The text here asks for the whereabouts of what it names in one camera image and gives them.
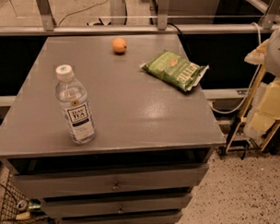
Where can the clear plastic tea bottle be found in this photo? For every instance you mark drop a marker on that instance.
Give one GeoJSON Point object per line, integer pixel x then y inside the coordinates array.
{"type": "Point", "coordinates": [73, 99]}

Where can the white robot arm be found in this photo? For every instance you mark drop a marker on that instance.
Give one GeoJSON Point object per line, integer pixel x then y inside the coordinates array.
{"type": "Point", "coordinates": [268, 54]}

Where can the grey drawer cabinet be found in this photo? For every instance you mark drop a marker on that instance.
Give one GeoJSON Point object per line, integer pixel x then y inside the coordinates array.
{"type": "Point", "coordinates": [151, 145]}

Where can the green snack bag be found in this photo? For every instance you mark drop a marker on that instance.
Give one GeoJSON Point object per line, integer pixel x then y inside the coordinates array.
{"type": "Point", "coordinates": [175, 70]}

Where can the orange fruit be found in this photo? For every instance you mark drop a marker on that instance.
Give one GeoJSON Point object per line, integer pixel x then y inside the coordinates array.
{"type": "Point", "coordinates": [119, 45]}

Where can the green drink can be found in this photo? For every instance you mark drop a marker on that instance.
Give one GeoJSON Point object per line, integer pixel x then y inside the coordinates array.
{"type": "Point", "coordinates": [31, 205]}

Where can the metal railing frame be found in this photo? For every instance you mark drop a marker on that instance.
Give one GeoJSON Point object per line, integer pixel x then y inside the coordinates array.
{"type": "Point", "coordinates": [124, 17]}

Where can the wire mesh basket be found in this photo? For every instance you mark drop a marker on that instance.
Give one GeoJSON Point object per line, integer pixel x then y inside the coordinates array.
{"type": "Point", "coordinates": [8, 211]}

